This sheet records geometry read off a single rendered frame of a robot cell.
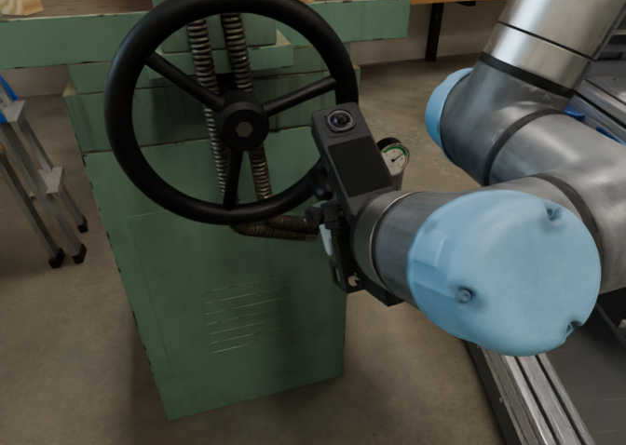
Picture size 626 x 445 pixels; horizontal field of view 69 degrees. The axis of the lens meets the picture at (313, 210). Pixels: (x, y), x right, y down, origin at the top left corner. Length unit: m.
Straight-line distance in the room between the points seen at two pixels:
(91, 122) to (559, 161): 0.60
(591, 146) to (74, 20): 0.59
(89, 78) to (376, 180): 0.46
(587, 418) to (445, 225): 0.88
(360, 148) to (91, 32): 0.42
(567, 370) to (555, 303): 0.91
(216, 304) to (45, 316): 0.76
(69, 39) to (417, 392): 1.05
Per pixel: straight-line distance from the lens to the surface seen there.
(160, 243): 0.83
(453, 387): 1.28
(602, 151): 0.31
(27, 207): 1.64
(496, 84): 0.36
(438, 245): 0.22
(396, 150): 0.77
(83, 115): 0.73
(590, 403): 1.10
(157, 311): 0.94
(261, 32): 0.60
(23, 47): 0.71
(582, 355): 1.18
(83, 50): 0.70
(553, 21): 0.36
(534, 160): 0.32
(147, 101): 0.71
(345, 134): 0.40
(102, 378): 1.36
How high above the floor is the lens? 1.02
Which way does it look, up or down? 35 degrees down
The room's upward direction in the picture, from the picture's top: straight up
